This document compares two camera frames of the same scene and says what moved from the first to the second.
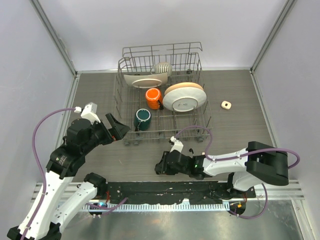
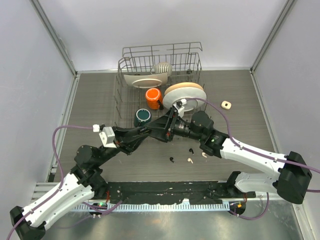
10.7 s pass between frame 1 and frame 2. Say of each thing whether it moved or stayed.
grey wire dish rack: stayed
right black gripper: moved
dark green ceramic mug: stayed
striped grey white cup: stayed
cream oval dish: stayed
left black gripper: moved
